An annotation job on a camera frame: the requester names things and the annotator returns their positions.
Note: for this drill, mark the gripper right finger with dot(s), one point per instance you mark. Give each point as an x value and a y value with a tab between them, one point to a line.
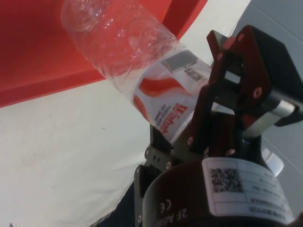
251	78

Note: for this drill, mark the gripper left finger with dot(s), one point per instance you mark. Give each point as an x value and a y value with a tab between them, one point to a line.
156	154

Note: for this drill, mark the clear plastic bottle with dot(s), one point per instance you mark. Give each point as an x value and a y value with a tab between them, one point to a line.
123	45

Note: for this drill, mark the red plastic tray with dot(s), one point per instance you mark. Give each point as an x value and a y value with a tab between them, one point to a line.
30	49

